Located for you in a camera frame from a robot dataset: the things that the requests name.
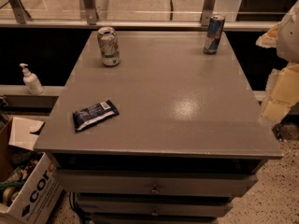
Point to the white pump dispenser bottle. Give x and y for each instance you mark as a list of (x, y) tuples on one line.
[(31, 80)]

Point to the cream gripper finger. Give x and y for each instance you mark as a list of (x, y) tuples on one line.
[(281, 93), (269, 39)]

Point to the grey drawer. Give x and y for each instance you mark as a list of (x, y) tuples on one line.
[(139, 183), (152, 205)]

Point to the blue silver redbull can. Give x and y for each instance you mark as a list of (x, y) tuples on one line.
[(214, 33)]

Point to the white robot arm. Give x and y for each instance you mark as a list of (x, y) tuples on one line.
[(288, 38)]

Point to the green white 7up can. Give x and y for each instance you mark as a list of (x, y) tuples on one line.
[(108, 44)]

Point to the top grey drawer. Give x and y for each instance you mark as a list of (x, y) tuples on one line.
[(139, 183)]

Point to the dark blue snack packet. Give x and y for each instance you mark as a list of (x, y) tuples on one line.
[(90, 116)]

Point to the white cardboard box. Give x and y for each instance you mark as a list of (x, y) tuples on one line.
[(28, 190)]

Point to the grey drawer cabinet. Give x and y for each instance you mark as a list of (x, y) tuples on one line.
[(180, 111)]

